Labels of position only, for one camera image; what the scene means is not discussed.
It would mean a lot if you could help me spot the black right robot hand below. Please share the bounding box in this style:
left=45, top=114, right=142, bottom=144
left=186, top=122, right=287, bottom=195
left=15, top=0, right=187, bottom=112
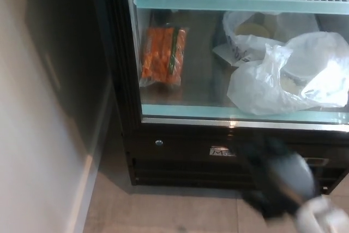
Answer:
left=236, top=133, right=320, bottom=220

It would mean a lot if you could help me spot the black display refrigerator cabinet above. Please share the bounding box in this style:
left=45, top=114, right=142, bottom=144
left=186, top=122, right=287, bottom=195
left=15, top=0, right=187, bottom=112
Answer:
left=89, top=0, right=349, bottom=192

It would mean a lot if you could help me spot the small silver nameplate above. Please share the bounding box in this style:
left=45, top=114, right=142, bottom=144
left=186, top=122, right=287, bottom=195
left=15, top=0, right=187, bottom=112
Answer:
left=209, top=147, right=236, bottom=158

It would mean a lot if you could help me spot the large clear plastic bag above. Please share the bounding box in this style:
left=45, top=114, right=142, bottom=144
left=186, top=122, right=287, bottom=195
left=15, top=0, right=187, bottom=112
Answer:
left=227, top=31, right=349, bottom=116

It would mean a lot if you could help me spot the round white food container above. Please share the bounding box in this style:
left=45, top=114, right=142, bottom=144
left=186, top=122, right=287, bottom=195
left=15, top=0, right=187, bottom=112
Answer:
left=280, top=52, right=329, bottom=93

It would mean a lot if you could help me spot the white printed plastic bag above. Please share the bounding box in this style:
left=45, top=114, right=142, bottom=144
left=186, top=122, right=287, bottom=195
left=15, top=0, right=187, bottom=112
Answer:
left=212, top=10, right=320, bottom=68

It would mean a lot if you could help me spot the yellow lidded round container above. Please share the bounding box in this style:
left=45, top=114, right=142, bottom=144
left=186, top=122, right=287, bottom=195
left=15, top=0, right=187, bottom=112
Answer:
left=235, top=22, right=271, bottom=39

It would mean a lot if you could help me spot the bag of orange carrots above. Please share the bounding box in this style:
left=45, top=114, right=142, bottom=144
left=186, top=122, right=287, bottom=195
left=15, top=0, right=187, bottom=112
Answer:
left=139, top=24, right=191, bottom=88

